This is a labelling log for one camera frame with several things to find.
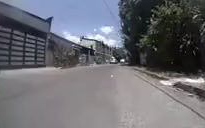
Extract white vehicle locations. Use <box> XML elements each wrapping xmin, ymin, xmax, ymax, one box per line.
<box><xmin>109</xmin><ymin>56</ymin><xmax>119</xmax><ymax>65</ymax></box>

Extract distant buildings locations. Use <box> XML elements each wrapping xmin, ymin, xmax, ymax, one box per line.
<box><xmin>78</xmin><ymin>36</ymin><xmax>115</xmax><ymax>65</ymax></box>

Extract grey concrete road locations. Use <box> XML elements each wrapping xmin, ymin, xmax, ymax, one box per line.
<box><xmin>0</xmin><ymin>63</ymin><xmax>205</xmax><ymax>128</ymax></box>

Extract dense row of trees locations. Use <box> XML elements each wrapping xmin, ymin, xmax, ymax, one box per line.
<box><xmin>117</xmin><ymin>0</ymin><xmax>205</xmax><ymax>74</ymax></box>

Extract building with slatted gate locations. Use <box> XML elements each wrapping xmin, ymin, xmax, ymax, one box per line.
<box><xmin>0</xmin><ymin>0</ymin><xmax>54</xmax><ymax>71</ymax></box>

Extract dirt verge with debris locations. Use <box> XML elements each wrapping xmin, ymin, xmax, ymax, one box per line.
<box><xmin>132</xmin><ymin>65</ymin><xmax>205</xmax><ymax>125</ymax></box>

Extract grey wall with bush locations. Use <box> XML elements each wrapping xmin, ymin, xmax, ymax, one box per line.
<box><xmin>45</xmin><ymin>32</ymin><xmax>88</xmax><ymax>68</ymax></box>

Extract overhead wires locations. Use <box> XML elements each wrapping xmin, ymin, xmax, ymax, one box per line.
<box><xmin>101</xmin><ymin>0</ymin><xmax>122</xmax><ymax>25</ymax></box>

